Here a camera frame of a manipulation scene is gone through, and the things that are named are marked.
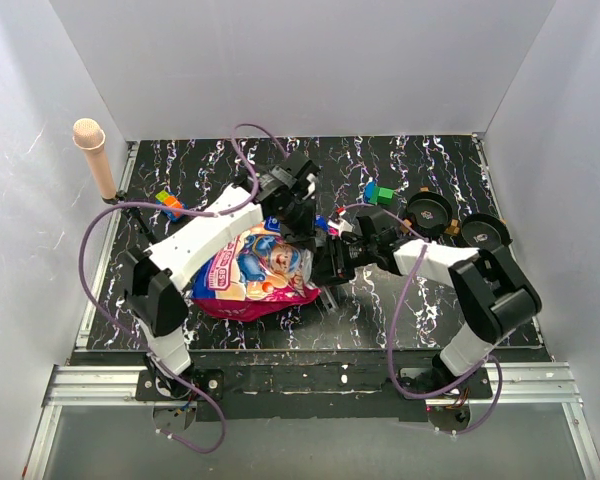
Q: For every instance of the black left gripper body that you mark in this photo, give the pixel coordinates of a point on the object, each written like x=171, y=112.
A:
x=299, y=222

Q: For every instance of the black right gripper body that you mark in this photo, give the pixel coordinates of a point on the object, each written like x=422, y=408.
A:
x=344, y=257

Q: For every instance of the pink pet food bag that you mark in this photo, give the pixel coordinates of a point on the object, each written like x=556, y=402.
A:
x=254, y=275

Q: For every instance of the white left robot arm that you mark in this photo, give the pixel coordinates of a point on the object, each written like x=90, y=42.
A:
x=157, y=278

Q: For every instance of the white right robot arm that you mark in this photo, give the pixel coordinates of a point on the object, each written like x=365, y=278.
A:
x=494, y=294

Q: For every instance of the blue green toy blocks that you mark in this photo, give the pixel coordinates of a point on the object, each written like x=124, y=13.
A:
x=377, y=195

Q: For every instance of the black bowl with logo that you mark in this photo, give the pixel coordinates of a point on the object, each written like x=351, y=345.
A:
x=430, y=215

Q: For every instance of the colourful cube toy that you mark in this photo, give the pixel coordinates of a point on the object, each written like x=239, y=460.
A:
x=173, y=204

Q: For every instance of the pink microphone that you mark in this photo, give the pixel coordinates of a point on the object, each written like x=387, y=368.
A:
x=90, y=138

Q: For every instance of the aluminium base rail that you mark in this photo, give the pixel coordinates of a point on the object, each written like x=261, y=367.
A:
x=306, y=389

